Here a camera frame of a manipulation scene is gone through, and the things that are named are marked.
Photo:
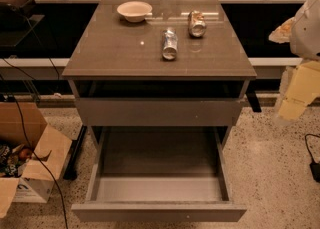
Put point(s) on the white ceramic bowl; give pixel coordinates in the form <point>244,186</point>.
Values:
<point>134,11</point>

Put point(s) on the open grey middle drawer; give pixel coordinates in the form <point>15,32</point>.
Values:
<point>161,174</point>

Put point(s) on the silver blue redbull can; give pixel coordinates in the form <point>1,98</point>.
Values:
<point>169,44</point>

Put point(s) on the open cardboard box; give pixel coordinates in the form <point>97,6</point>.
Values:
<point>33,154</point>

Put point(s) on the items inside cardboard box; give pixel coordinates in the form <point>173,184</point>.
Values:
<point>12,160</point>

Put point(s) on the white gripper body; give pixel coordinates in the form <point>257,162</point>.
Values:
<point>307,31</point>

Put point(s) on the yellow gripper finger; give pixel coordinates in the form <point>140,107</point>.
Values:
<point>283,33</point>
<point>299,87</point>

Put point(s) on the black device on shelf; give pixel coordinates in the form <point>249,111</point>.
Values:
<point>17,20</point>

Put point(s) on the grey drawer cabinet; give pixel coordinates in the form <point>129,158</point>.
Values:
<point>119,60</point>

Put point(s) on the black power adapter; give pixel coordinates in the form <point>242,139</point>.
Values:
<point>314,166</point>

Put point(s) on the closed grey top drawer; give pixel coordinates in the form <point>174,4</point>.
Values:
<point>106,112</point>

